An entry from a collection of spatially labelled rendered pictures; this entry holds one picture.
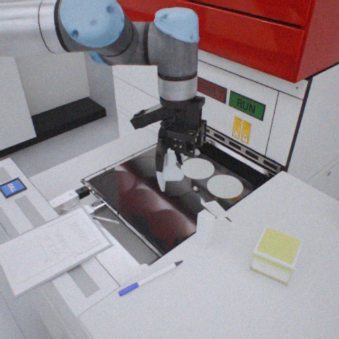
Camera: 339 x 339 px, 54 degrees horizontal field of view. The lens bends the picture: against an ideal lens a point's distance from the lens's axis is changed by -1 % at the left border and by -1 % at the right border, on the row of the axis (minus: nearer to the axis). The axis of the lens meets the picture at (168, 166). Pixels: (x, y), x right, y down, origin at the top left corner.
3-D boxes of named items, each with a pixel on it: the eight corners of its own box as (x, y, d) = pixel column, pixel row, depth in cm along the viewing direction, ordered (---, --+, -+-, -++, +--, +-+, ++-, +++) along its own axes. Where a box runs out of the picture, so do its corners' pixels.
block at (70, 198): (74, 196, 95) (72, 188, 93) (80, 202, 93) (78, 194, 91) (48, 209, 91) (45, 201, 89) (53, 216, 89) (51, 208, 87)
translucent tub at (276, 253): (259, 246, 70) (265, 224, 66) (296, 261, 67) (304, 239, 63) (247, 273, 65) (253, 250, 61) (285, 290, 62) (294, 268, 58)
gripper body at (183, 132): (193, 161, 68) (194, 107, 61) (155, 152, 71) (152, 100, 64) (206, 143, 74) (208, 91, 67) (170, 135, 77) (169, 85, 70)
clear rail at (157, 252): (83, 181, 99) (83, 177, 98) (169, 261, 77) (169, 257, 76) (79, 183, 98) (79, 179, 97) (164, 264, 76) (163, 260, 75)
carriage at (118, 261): (74, 202, 97) (73, 194, 95) (155, 287, 76) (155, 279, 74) (49, 215, 93) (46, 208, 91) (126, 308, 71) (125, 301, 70)
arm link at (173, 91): (150, 78, 62) (169, 63, 68) (151, 100, 64) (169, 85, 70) (188, 84, 59) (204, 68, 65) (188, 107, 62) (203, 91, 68)
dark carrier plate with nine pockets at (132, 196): (175, 138, 116) (175, 137, 115) (256, 189, 95) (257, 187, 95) (87, 181, 98) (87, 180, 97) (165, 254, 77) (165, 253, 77)
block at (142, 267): (145, 269, 76) (144, 261, 74) (155, 279, 74) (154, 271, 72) (116, 290, 72) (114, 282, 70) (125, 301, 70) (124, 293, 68)
